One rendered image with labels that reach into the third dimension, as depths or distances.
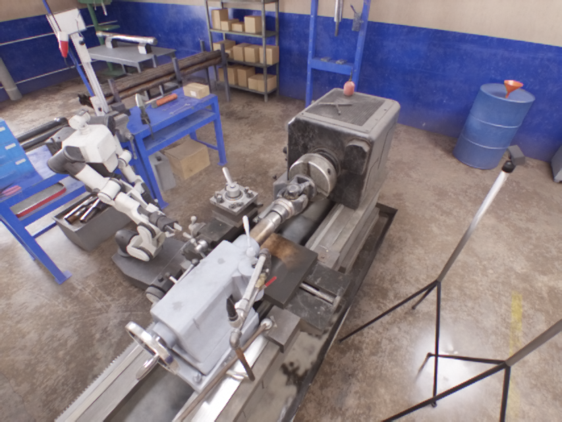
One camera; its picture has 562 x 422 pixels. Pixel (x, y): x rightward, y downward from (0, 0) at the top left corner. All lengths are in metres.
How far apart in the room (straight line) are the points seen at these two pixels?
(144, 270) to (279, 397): 1.43
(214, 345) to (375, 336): 1.42
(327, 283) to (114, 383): 0.94
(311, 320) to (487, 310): 1.78
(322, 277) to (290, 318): 0.26
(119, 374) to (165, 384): 0.19
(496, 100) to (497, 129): 0.34
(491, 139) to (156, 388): 4.04
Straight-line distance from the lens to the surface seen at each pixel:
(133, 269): 2.57
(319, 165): 1.50
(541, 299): 3.14
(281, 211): 1.32
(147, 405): 1.43
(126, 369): 1.39
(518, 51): 4.72
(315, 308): 1.32
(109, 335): 2.53
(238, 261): 1.10
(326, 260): 1.46
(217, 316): 1.10
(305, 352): 1.74
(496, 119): 4.16
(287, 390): 1.68
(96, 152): 1.97
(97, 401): 1.39
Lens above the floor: 2.02
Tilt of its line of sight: 42 degrees down
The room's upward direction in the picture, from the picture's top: straight up
